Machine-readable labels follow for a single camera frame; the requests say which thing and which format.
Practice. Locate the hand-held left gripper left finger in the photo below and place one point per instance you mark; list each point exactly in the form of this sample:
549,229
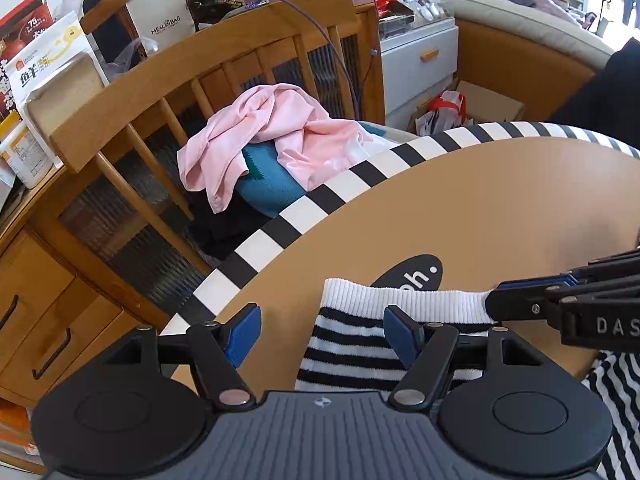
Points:
245,331

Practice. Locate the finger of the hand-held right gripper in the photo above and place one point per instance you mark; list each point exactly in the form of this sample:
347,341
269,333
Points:
525,305
535,280

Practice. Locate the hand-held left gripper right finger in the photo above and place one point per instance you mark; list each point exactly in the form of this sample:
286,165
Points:
400,336

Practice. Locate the black white striped sweater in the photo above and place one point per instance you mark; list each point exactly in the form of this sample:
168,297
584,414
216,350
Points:
345,340

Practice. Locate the black garment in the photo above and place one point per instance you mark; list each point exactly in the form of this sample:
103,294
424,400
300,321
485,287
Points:
225,230

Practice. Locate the teal garment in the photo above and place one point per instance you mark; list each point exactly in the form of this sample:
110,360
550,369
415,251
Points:
275,180

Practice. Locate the cardboard box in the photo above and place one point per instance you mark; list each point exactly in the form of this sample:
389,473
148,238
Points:
492,102

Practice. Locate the red white plastic bag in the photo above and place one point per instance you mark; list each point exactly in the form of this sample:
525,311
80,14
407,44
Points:
447,110

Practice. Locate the dark cloth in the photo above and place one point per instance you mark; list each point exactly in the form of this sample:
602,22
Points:
605,95

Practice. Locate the pink garment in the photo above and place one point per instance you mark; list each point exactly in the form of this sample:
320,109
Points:
300,120

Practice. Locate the wooden sideboard cabinet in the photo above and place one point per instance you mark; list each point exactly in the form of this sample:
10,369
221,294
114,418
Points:
30,280

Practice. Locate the beige sofa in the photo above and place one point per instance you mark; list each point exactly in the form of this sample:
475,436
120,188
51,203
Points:
520,30

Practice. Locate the white drawer unit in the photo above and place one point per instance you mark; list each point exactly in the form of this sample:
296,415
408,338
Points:
410,60

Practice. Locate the wooden spindle-back chair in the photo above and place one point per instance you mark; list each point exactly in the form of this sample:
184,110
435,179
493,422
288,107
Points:
200,57

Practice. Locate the white yellow carton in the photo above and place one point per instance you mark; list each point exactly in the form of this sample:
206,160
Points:
25,155

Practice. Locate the clear plastic box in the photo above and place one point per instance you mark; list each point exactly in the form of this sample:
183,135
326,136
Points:
395,25

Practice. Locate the black gold packet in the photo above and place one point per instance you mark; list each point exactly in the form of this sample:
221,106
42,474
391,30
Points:
215,10

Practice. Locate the white yellow rice bag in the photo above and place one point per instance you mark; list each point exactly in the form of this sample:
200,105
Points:
50,60

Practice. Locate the white paper bag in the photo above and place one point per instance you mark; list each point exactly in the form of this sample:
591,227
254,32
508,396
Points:
160,5

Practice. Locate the red printed box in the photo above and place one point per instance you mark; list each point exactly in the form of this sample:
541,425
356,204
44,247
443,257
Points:
20,25

